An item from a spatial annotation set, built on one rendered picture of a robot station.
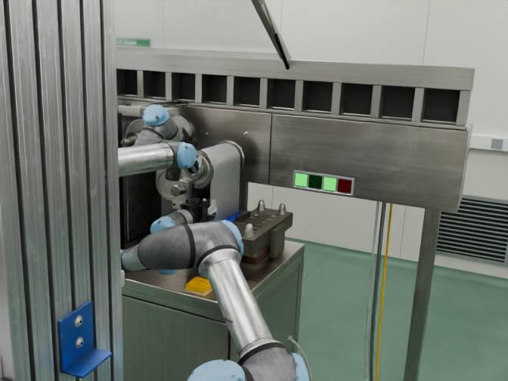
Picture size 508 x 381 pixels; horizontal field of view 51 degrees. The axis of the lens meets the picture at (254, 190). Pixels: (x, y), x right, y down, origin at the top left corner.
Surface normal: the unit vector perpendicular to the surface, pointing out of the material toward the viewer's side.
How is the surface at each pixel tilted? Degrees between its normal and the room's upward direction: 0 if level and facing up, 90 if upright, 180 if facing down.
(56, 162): 90
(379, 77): 90
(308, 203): 90
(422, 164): 90
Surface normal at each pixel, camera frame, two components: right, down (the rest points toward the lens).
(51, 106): 0.93, 0.13
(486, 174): -0.42, 0.21
